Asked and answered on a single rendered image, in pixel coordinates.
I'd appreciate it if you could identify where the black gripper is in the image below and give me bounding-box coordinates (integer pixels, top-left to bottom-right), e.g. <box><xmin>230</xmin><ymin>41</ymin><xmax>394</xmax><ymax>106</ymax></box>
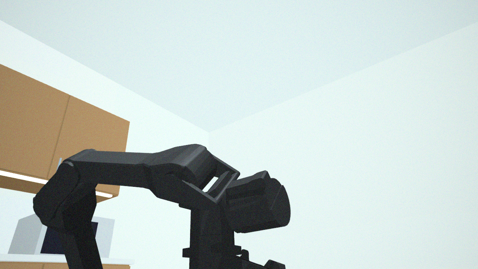
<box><xmin>182</xmin><ymin>235</ymin><xmax>242</xmax><ymax>269</ymax></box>

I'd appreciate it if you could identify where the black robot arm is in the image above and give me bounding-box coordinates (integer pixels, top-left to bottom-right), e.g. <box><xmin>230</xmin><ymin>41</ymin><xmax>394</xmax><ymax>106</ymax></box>
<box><xmin>33</xmin><ymin>144</ymin><xmax>291</xmax><ymax>269</ymax></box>

